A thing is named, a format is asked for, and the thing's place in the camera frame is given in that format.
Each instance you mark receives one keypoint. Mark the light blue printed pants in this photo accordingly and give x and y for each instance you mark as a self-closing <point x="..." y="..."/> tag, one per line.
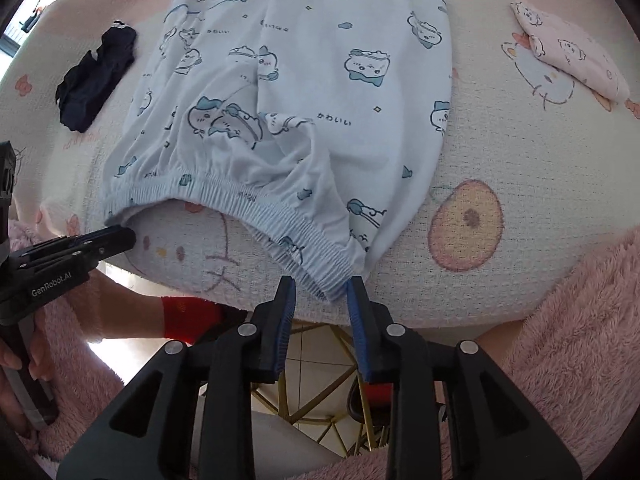
<point x="325" y="85"/>

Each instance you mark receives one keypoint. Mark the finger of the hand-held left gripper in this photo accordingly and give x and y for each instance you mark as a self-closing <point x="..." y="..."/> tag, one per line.
<point x="95" y="245"/>

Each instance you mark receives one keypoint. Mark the window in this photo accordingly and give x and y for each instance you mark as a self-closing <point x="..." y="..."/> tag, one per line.
<point x="40" y="5"/>

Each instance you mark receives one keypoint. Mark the red ribbed garment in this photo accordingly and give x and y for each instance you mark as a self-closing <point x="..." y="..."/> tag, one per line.
<point x="190" y="317"/>

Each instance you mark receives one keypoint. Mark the pink cat printed blanket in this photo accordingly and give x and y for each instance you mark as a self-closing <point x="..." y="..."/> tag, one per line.
<point x="500" y="160"/>

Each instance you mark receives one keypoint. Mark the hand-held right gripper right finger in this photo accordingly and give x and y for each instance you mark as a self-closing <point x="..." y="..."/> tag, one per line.
<point x="357" y="320"/>

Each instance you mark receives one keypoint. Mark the person's left forearm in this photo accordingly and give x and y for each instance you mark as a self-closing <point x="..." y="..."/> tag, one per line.
<point x="85" y="385"/>

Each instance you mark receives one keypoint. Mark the person's leg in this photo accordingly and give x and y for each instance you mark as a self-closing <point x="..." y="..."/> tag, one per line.
<point x="130" y="310"/>
<point x="500" y="340"/>

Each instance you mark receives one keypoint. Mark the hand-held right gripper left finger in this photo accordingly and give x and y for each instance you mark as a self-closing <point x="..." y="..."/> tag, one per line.
<point x="285" y="320"/>

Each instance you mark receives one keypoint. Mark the person's pink fluffy robe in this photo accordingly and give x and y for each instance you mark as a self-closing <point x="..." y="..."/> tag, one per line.
<point x="575" y="360"/>

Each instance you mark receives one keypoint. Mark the person's right leg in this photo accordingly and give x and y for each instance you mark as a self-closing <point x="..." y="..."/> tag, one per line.
<point x="500" y="340"/>

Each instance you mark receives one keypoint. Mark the person's left leg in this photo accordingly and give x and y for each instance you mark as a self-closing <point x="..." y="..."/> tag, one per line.
<point x="130" y="310"/>

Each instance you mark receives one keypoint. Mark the person's left hand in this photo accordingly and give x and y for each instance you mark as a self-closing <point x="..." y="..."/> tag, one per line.
<point x="12" y="355"/>

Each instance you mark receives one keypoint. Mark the pink printed folded cloth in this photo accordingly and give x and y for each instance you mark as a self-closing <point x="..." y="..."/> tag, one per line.
<point x="565" y="50"/>

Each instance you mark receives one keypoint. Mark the dark navy cloth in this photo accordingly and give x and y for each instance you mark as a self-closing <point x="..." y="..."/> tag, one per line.
<point x="95" y="80"/>

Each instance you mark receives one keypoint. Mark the white seat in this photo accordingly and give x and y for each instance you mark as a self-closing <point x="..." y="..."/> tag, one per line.
<point x="280" y="440"/>

